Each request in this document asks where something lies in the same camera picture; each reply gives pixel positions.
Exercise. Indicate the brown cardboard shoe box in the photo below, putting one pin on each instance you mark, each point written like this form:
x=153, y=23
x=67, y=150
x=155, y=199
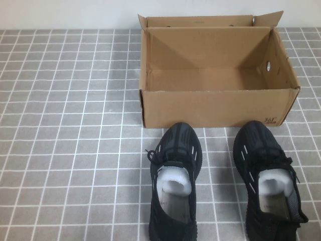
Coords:
x=213, y=108

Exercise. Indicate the white foam shoe stuffing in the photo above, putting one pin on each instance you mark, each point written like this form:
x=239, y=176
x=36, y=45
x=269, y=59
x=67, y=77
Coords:
x=173, y=184
x=272, y=184

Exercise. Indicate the black sneaker with bow laces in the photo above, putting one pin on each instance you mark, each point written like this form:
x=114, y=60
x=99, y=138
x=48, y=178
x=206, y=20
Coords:
x=179, y=140

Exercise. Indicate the grey grid pattern tablecloth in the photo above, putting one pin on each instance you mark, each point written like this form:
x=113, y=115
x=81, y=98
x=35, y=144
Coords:
x=62, y=125

